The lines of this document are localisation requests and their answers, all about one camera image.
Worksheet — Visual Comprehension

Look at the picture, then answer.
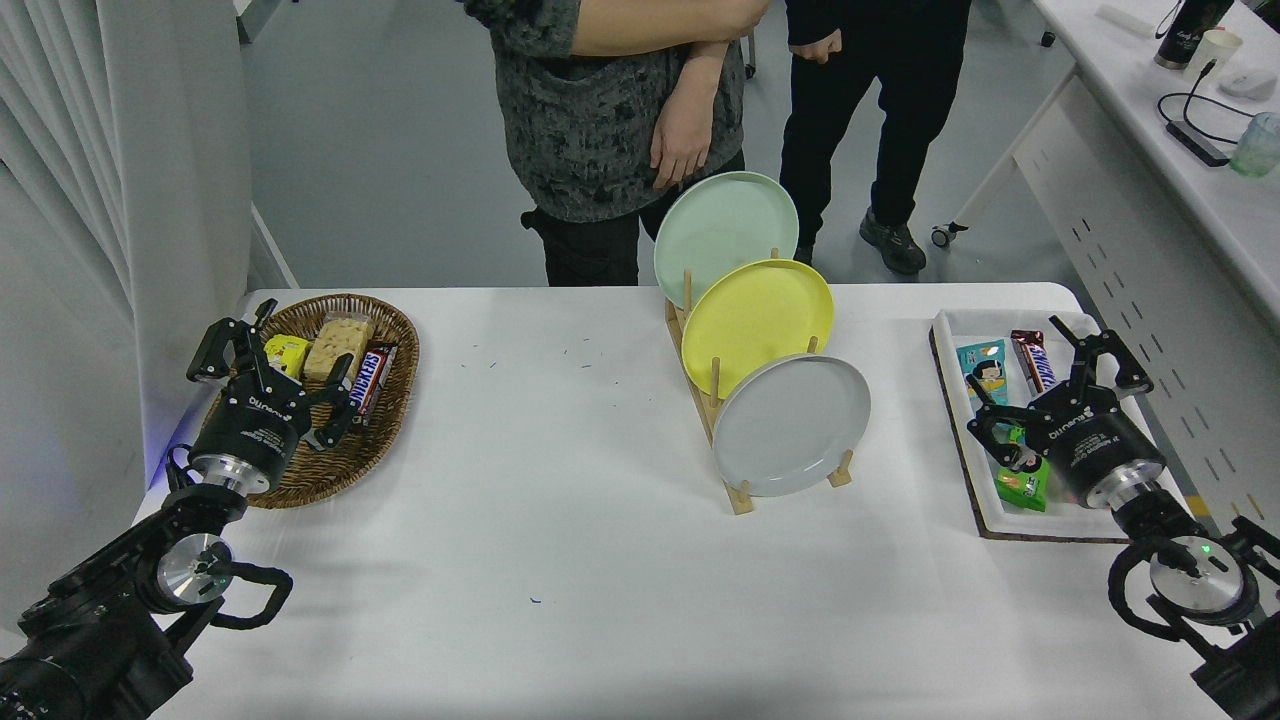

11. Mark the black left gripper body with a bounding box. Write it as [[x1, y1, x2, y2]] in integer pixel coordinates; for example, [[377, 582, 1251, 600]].
[[198, 375, 314, 473]]

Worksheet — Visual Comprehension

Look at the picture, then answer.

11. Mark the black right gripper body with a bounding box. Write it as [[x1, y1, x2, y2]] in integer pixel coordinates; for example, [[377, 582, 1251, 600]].
[[1028, 383, 1167, 506]]

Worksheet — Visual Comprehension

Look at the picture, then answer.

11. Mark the grey plate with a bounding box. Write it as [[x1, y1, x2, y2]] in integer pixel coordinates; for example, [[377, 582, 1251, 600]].
[[712, 354, 872, 498]]

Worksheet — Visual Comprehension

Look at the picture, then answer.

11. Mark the wooden plate rack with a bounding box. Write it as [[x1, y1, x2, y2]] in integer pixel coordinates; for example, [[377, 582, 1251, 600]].
[[665, 247, 854, 516]]

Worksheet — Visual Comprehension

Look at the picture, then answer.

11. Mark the yellow plate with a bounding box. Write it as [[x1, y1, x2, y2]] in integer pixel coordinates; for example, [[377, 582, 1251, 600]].
[[681, 259, 835, 401]]

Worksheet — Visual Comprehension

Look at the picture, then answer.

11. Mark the pale green plate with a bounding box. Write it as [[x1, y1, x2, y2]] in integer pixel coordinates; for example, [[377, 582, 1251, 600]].
[[653, 171, 800, 311]]

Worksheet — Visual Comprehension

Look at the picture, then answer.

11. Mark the person's left hand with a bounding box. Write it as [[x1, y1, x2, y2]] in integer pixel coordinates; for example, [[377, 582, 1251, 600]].
[[650, 85, 716, 190]]

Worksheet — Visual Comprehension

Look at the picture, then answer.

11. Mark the person's right hand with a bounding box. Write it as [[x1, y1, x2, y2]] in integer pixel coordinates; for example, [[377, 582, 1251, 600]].
[[788, 30, 843, 65]]

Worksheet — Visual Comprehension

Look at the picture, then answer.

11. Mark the Snickers bar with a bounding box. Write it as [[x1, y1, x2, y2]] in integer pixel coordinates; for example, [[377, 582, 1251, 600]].
[[345, 342, 399, 426], [1010, 330, 1073, 399]]

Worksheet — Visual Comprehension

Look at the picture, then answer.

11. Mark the brown wicker basket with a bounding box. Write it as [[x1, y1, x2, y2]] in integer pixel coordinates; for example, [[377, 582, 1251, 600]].
[[197, 293, 421, 511]]

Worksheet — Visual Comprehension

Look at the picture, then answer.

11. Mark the green snack bar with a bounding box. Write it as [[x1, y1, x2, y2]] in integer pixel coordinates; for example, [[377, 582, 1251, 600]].
[[995, 425, 1051, 513]]

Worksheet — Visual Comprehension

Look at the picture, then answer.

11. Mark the clear peanut brittle packet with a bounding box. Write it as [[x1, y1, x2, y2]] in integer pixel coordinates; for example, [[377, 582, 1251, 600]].
[[302, 312, 377, 386]]

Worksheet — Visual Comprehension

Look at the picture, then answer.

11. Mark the yellow snack packet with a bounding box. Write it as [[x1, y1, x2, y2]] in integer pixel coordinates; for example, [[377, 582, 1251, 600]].
[[263, 334, 313, 381]]

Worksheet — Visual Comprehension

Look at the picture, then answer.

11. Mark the blue snack bar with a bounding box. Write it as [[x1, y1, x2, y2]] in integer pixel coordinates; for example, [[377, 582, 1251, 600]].
[[956, 339, 1014, 431]]

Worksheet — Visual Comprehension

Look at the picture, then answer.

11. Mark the white tray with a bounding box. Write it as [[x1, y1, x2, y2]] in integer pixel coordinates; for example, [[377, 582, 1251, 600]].
[[930, 308, 1191, 544]]

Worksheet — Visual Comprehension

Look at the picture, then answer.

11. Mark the white desk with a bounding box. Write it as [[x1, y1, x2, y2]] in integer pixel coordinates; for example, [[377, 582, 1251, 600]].
[[945, 0, 1280, 641]]

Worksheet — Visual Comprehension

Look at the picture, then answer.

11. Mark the white curtain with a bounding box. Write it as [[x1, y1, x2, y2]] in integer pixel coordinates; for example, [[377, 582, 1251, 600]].
[[0, 0, 251, 631]]

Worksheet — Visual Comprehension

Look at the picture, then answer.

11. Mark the black flat hub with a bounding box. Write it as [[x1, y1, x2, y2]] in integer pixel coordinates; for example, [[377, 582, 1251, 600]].
[[1165, 120, 1231, 168]]

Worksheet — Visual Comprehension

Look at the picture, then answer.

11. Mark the green glass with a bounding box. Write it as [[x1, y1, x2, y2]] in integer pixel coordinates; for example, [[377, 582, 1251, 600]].
[[1228, 110, 1280, 179]]

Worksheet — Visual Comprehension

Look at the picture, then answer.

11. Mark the white computer mouse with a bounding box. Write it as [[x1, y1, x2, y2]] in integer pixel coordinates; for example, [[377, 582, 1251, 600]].
[[1218, 68, 1278, 101]]

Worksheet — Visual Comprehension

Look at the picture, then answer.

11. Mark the white paper cup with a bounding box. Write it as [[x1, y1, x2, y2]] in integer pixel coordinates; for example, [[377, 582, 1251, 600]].
[[1185, 28, 1244, 81]]

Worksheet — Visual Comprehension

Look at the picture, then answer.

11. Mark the person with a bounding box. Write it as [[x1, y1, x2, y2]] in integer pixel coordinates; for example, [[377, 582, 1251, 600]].
[[778, 0, 973, 277], [460, 0, 773, 288]]

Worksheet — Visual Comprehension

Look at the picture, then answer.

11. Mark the black bottle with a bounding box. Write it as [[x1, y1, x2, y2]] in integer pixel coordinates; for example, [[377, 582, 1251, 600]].
[[1153, 0, 1236, 71]]

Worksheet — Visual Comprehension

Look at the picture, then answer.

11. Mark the white flat box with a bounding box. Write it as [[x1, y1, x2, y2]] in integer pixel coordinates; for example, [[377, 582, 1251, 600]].
[[1093, 3, 1161, 39]]

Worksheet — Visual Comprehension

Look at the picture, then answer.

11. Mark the black cable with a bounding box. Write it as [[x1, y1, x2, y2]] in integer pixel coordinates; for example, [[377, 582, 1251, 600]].
[[1158, 60, 1256, 146]]

